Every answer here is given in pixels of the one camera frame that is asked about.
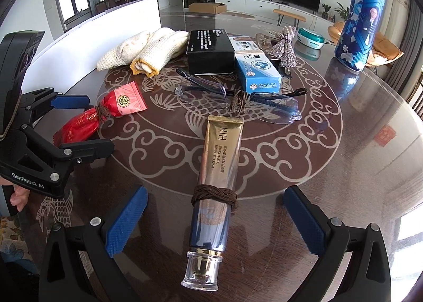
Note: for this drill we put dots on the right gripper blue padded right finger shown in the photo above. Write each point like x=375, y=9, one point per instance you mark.
x=367, y=277

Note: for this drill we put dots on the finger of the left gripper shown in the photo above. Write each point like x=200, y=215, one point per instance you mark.
x=62, y=101
x=79, y=151

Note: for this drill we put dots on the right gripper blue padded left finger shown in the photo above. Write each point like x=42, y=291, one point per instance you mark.
x=63, y=277

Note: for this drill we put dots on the red candy wrapper packet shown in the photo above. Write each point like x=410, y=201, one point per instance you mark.
x=124, y=100

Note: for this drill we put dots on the cream knitted glove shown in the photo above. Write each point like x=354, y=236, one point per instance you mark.
x=124, y=53

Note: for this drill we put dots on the gold blue cosmetic tube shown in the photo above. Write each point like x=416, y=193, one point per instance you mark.
x=214, y=200

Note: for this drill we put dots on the blue white medicine box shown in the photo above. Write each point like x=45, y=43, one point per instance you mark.
x=256, y=72

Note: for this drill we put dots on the rhinestone bow hair clip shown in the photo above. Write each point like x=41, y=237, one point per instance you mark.
x=277, y=46

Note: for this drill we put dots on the person's hand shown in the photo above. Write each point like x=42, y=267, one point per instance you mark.
x=19, y=197

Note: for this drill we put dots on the white storage bin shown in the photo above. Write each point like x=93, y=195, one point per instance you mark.
x=74, y=55

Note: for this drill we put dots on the cream glove yellow cuff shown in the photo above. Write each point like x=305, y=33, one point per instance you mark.
x=156, y=49

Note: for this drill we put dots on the black box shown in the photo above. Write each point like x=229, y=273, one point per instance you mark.
x=210, y=52

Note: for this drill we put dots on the clear safety glasses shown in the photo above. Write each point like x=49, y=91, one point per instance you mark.
x=214, y=97

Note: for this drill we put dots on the cardboard box on floor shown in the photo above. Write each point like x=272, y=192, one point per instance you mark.
x=208, y=8

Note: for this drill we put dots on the orange lounge chair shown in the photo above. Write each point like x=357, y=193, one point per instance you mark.
x=383, y=50

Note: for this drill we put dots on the blue patterned tall canister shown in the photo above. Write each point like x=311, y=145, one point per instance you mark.
x=358, y=34

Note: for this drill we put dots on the teal white round container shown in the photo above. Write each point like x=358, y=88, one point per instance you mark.
x=310, y=38

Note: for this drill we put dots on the wooden bench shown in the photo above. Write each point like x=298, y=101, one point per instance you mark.
x=295, y=17

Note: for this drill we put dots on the white tv cabinet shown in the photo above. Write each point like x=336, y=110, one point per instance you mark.
x=263, y=10

